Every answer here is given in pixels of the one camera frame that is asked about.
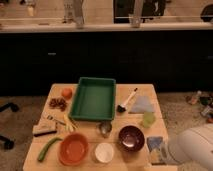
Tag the small metal fork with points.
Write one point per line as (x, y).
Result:
(49, 117)

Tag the green plastic cup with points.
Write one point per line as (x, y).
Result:
(148, 120)

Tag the orange fruit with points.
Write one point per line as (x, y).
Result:
(67, 93)

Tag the blue sponge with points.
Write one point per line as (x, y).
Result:
(153, 144)

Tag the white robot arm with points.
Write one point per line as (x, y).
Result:
(194, 144)

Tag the light blue cloth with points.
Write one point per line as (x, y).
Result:
(142, 105)

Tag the yellow-green peeler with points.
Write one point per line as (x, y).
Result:
(69, 125)

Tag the green cucumber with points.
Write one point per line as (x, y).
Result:
(43, 152)

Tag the green plastic tray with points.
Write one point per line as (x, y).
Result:
(94, 99)

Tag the dark purple bowl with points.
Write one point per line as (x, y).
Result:
(131, 138)

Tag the orange plastic bowl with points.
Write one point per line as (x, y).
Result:
(73, 149)

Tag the metal measuring scoop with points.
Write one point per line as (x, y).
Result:
(105, 129)

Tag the white black-edged scraper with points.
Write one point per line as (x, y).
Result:
(44, 129)

